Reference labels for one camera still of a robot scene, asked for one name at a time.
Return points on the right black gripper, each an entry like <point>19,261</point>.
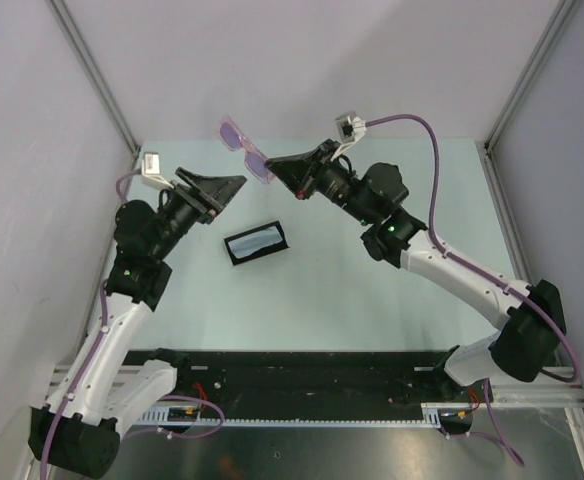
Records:
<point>292,168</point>

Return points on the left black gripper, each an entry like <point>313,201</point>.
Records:
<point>205,195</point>

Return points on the pink purple sunglasses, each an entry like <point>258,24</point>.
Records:
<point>236,140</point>

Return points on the black glasses case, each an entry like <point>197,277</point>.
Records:
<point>283,245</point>

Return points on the light blue cleaning cloth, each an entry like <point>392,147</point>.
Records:
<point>254,242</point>

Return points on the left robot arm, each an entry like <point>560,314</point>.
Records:
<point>82,423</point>

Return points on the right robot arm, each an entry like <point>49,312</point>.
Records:
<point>528,319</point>

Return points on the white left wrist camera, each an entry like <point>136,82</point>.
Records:
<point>151,176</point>

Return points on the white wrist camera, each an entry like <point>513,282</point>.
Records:
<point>351,129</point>
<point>151,176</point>

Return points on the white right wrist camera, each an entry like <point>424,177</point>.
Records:
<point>351,129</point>

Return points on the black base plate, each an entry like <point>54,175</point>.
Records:
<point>311,385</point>

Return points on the left aluminium corner post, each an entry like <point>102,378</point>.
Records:
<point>80,47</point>

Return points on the aluminium corner post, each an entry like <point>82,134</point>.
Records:
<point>548,41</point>
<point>80,47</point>

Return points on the white slotted cable duct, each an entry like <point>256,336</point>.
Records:
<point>158,416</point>

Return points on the right aluminium corner post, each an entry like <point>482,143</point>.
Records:
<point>548,41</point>

